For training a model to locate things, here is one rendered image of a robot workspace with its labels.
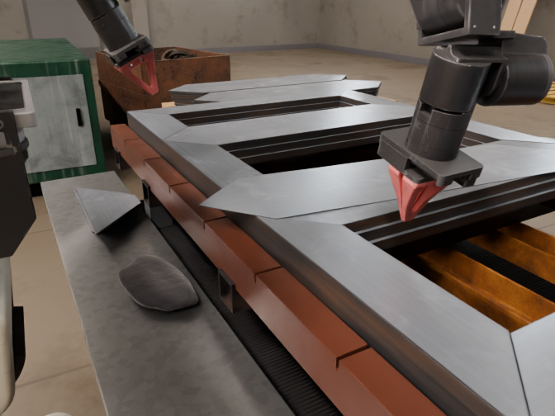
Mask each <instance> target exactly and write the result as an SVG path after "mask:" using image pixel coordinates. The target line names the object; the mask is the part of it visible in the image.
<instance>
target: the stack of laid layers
mask: <svg viewBox="0 0 555 416"><path fill-rule="evenodd" d="M367 104H369V103H366V102H361V101H357V100H354V99H351V98H347V97H342V96H335V97H321V98H313V99H306V100H298V101H290V102H276V103H269V104H261V105H252V106H238V107H231V108H223V109H215V110H208V111H194V112H186V113H178V114H171V116H172V117H174V118H175V119H177V120H178V121H181V122H182V123H183V124H184V125H186V126H195V125H208V124H215V123H221V122H228V121H241V120H248V119H254V118H261V117H268V116H281V115H288V114H295V113H302V112H308V111H321V110H328V109H335V108H341V107H348V106H361V105H367ZM412 117H413V116H412ZM412 117H406V118H400V119H395V120H389V121H379V122H373V123H367V124H361V125H351V126H345V127H339V128H333V129H327V130H317V131H311V132H305V133H299V134H294V135H283V136H277V137H271V138H265V139H255V140H249V141H243V142H237V143H231V144H221V145H218V146H220V147H221V148H223V149H224V150H226V151H227V152H229V153H230V154H232V155H234V156H235V157H236V158H238V159H240V160H241V161H243V162H245V163H247V164H248V165H249V164H253V163H262V162H267V161H273V160H278V159H283V158H291V157H296V156H302V155H307V154H315V153H320V152H325V151H331V150H336V149H344V148H349V147H354V146H359V145H365V144H374V143H378V142H379V139H380V136H381V133H382V131H385V130H394V129H400V128H405V127H410V123H411V121H412ZM127 119H128V126H129V128H130V129H131V130H133V131H134V132H135V133H136V134H137V135H138V136H139V137H140V138H141V139H142V140H143V141H144V142H145V143H146V144H147V145H148V146H150V147H151V148H152V149H153V150H154V151H155V152H156V153H157V154H159V155H160V156H161V157H162V158H163V159H164V160H165V161H166V162H167V163H169V164H170V165H171V166H172V167H173V168H174V169H175V170H176V171H178V172H179V173H180V174H181V175H182V176H183V177H184V178H186V179H187V180H188V181H189V183H191V184H192V185H193V186H194V187H195V188H196V189H197V190H198V191H199V192H200V193H201V194H202V195H204V196H205V197H206V198H209V197H210V196H212V195H213V194H215V193H216V192H218V191H219V190H220V189H222V188H220V187H219V186H218V185H216V184H215V183H214V182H213V181H212V180H211V179H210V178H209V177H207V176H206V175H205V174H203V173H202V172H201V171H199V170H198V169H197V168H195V167H194V166H193V165H192V164H191V163H189V162H188V161H187V160H186V159H185V158H184V157H182V156H181V155H180V154H178V153H177V152H176V151H175V150H173V149H172V148H171V147H170V146H168V145H167V144H166V143H164V142H163V141H162V140H161V139H160V138H159V137H158V136H156V135H155V134H154V133H153V132H151V131H150V130H149V129H147V128H146V127H145V126H144V125H142V124H141V123H140V122H139V121H138V120H137V119H135V118H134V117H133V116H132V115H130V114H129V113H128V112H127ZM485 144H501V145H509V146H518V147H526V148H535V149H551V150H555V144H550V143H537V142H525V141H513V140H501V139H495V138H491V137H489V136H485V135H480V134H477V133H474V132H471V131H466V133H465V135H464V137H463V140H462V143H461V146H460V148H466V147H473V146H479V145H485ZM554 198H555V173H545V174H540V175H535V176H531V177H522V178H516V179H511V180H507V181H502V182H493V183H487V184H483V185H478V186H473V187H464V188H459V189H454V190H449V191H441V192H440V193H439V194H437V195H436V196H435V197H433V198H432V199H431V200H430V201H429V202H428V203H427V204H426V205H425V206H424V208H423V209H422V210H421V211H420V212H419V213H418V214H417V216H416V217H415V218H414V219H413V220H409V221H406V222H404V221H403V220H402V219H401V215H400V211H399V206H398V201H397V199H396V200H391V201H383V202H378V203H372V204H367V205H362V206H352V207H347V208H342V209H337V210H328V211H322V212H317V213H312V214H307V215H298V216H293V217H288V218H285V219H292V220H305V221H312V222H320V223H326V224H333V225H344V226H345V227H347V228H348V229H350V230H352V231H353V232H354V233H356V234H358V235H359V236H361V237H363V238H364V239H366V240H367V241H368V242H370V243H372V244H374V245H375V246H377V247H378V248H380V249H381V250H383V249H387V248H391V247H395V246H397V245H400V244H404V243H408V242H411V241H414V240H417V239H422V238H424V237H428V236H430V235H433V234H438V233H441V232H444V231H447V230H450V229H455V228H457V227H461V226H464V225H469V224H471V223H474V222H477V221H480V220H485V219H488V218H491V217H494V216H497V215H502V214H504V213H507V212H511V211H513V210H518V209H521V208H524V207H527V206H531V205H535V204H538V203H540V202H544V201H548V200H552V199H554ZM221 211H222V212H223V213H224V214H225V215H226V217H228V218H229V219H231V220H232V221H233V222H234V223H235V224H236V225H237V226H238V227H240V228H241V229H242V230H243V231H244V232H245V233H246V234H247V235H248V236H249V237H250V238H251V239H252V240H253V241H254V242H255V243H257V244H258V245H259V246H260V247H261V248H262V249H263V250H264V251H266V252H267V253H268V254H269V255H270V256H271V257H272V258H273V259H275V260H276V261H277V262H278V263H279V264H280V265H281V266H282V267H284V268H285V269H286V270H287V271H288V272H289V273H290V274H291V275H293V276H294V277H295V278H296V279H297V280H298V281H299V282H300V283H301V284H302V285H303V286H304V287H305V288H306V289H307V290H308V291H310V292H311V293H312V294H313V295H314V296H315V297H316V298H317V299H319V300H320V301H321V302H322V303H323V304H324V305H325V306H326V307H328V308H329V309H330V310H331V311H332V312H333V313H334V314H335V315H337V316H338V317H339V318H340V319H341V320H342V321H343V322H344V323H346V324H347V325H348V326H349V327H350V328H351V329H352V330H353V331H354V332H355V333H356V334H357V335H358V336H359V337H360V338H361V339H363V340H364V341H365V342H366V343H367V344H368V348H370V347H372V348H373V349H374V350H375V351H376V352H377V353H378V354H379V355H381V356H382V357H383V358H384V359H385V360H386V361H387V362H388V363H390V364H391V365H392V366H393V367H394V368H395V369H396V370H397V371H399V372H400V373H401V374H402V375H403V376H404V377H405V378H406V379H407V380H408V381H409V382H410V383H411V384H412V385H413V386H414V387H416V388H417V389H418V390H419V391H420V392H421V393H422V394H423V395H425V396H426V397H427V398H428V399H429V400H430V401H431V402H432V403H433V404H435V405H436V406H437V407H438V408H439V409H440V410H441V411H443V412H444V413H445V414H446V415H447V416H503V415H501V414H500V413H499V412H497V411H496V410H495V409H494V408H492V407H491V406H490V405H489V404H488V403H487V402H486V401H484V400H483V399H482V398H480V397H479V396H478V395H476V394H475V393H474V392H473V391H472V390H470V389H469V388H468V387H466V386H465V385H464V384H463V383H462V382H461V381H459V380H458V379H457V378H456V377H455V376H453V375H452V374H451V373H449V372H448V371H447V370H445V369H444V368H443V367H442V366H440V365H439V364H438V363H437V362H436V361H435V360H434V359H432V358H431V357H430V356H428V355H427V354H426V353H425V352H423V351H422V350H421V349H419V348H418V347H417V346H416V345H414V344H413V342H411V341H410V340H409V339H408V338H406V337H405V336H404V335H402V334H401V333H400V332H399V331H397V330H396V329H395V328H393V327H392V326H391V325H390V324H389V323H388V322H387V321H385V320H384V319H383V318H381V317H380V316H379V315H378V314H376V313H375V312H374V311H373V310H371V309H370V308H369V307H367V306H366V305H365V304H364V303H363V302H362V301H361V300H359V299H358V298H357V297H356V296H354V295H353V294H352V293H350V292H349V291H348V290H346V289H345V288H344V287H343V286H341V285H340V284H339V283H338V282H337V281H336V280H335V279H333V278H332V277H331V276H329V275H328V274H327V273H326V272H324V271H323V270H322V269H321V268H319V267H318V266H317V265H315V264H314V263H313V262H312V261H311V260H310V259H309V258H307V257H306V256H305V255H304V254H302V253H301V252H300V251H298V250H297V249H296V248H294V247H293V246H292V245H291V244H289V243H288V242H287V241H286V240H285V239H284V238H283V237H281V236H280V235H279V234H277V233H276V232H275V231H274V230H272V229H271V228H270V227H268V226H267V225H266V224H265V223H264V222H263V221H262V220H260V219H259V218H258V217H257V216H255V215H246V214H242V213H237V212H232V211H227V210H221Z"/></svg>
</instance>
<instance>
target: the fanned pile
mask: <svg viewBox="0 0 555 416"><path fill-rule="evenodd" d="M73 191H74V194H75V196H76V197H77V199H78V203H79V204H80V206H81V208H82V211H83V213H84V215H85V218H86V220H87V222H88V225H89V227H90V229H91V231H92V232H93V233H95V234H96V235H99V234H101V233H102V232H103V231H105V230H106V229H108V228H109V227H111V226H112V225H113V224H115V223H116V222H117V221H118V220H120V219H122V218H123V217H124V216H126V215H127V214H129V213H130V212H132V211H133V210H134V209H135V208H136V207H138V206H140V205H141V202H140V200H139V199H138V198H137V197H136V195H135V194H127V193H120V192H113V191H100V190H93V189H86V188H79V187H76V188H73Z"/></svg>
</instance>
